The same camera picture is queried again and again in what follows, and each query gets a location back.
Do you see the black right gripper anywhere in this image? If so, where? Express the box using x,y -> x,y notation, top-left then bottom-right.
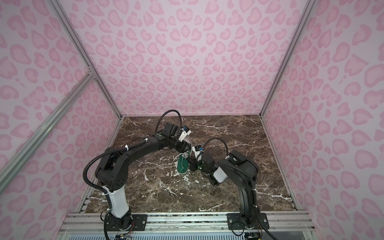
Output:
185,156 -> 211,176

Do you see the white shoelace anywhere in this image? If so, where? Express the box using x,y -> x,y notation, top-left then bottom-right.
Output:
179,151 -> 192,161

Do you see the green canvas sneaker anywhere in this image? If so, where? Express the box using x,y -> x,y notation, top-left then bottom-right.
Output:
177,155 -> 189,174

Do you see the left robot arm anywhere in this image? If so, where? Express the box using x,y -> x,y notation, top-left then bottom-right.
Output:
94,134 -> 192,236

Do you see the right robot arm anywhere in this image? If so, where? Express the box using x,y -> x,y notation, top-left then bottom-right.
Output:
187,150 -> 260,229

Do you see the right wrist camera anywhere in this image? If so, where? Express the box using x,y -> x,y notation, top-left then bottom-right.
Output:
192,145 -> 203,161

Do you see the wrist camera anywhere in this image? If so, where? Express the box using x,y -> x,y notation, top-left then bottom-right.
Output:
162,123 -> 192,142
192,145 -> 203,161

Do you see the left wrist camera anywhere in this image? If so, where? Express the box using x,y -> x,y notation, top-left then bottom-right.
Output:
162,123 -> 192,142

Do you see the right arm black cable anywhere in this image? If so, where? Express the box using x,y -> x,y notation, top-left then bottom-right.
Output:
202,137 -> 278,240

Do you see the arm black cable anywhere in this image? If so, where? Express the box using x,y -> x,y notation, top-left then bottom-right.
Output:
202,137 -> 278,240
83,109 -> 184,211

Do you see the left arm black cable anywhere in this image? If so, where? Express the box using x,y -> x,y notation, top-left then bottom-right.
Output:
83,109 -> 184,211

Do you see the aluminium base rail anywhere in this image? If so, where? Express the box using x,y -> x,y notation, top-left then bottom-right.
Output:
56,210 -> 316,240

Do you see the aluminium diagonal frame bar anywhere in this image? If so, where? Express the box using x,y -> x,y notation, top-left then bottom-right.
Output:
1,71 -> 94,193

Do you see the aluminium corner post right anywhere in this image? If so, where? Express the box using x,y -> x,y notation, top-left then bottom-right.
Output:
260,0 -> 318,118

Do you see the aluminium corner post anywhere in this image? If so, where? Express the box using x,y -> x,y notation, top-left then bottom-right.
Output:
47,0 -> 123,120
260,0 -> 318,118

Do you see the aluminium corner post left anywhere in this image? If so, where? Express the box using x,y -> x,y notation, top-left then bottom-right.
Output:
47,0 -> 123,120

